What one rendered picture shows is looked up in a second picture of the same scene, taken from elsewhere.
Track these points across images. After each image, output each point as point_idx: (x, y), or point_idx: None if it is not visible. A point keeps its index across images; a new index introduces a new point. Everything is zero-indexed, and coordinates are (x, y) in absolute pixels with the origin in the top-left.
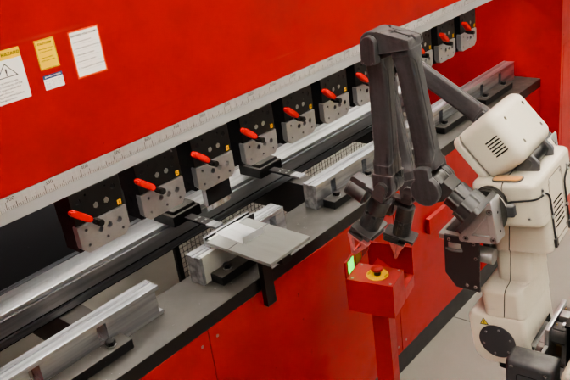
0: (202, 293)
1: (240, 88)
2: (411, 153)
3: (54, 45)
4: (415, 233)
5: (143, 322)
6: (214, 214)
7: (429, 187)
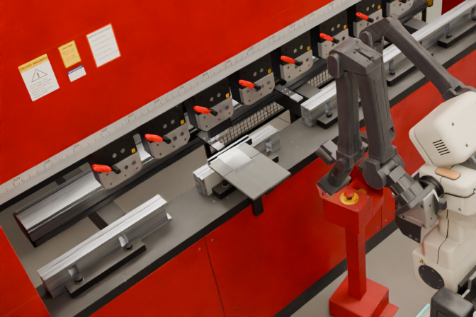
0: (203, 204)
1: (241, 47)
2: (388, 107)
3: (76, 47)
4: None
5: (155, 228)
6: None
7: (377, 176)
